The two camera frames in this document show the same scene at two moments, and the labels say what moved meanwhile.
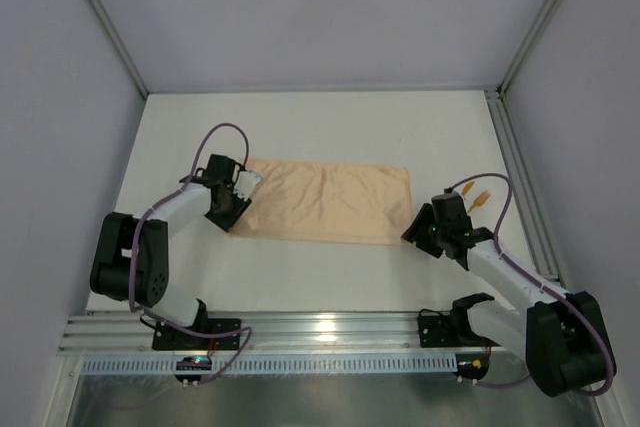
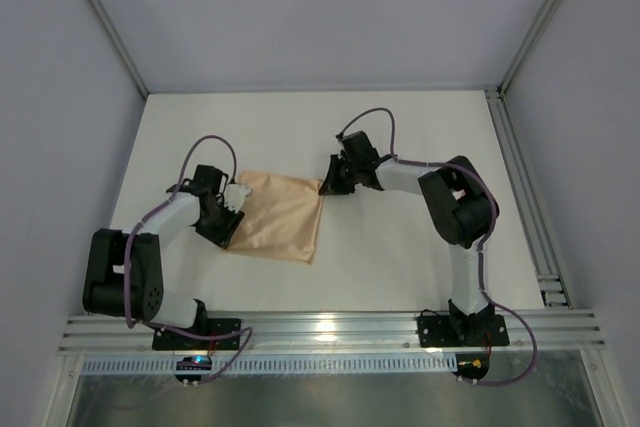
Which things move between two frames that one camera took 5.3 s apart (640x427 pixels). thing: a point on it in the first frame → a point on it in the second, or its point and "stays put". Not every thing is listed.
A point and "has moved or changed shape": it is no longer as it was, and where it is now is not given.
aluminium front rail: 267,334 stays put
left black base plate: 166,337 stays put
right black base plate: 436,330 stays put
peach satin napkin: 357,202 has moved or changed shape
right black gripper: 420,231 → 335,176
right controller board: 473,366 stays put
